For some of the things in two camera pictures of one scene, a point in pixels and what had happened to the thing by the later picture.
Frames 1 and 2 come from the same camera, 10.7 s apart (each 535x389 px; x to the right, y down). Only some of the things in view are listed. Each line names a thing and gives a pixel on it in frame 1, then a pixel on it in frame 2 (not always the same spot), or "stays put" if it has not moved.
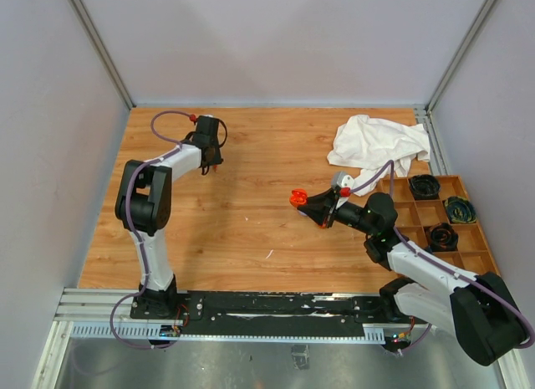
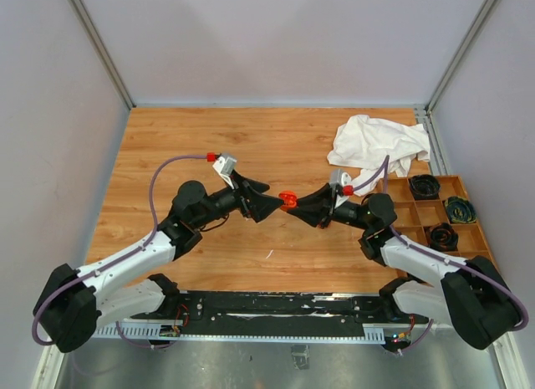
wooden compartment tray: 446,227 stays put
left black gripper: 217,158 -> 256,206
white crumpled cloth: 368,145 stays put
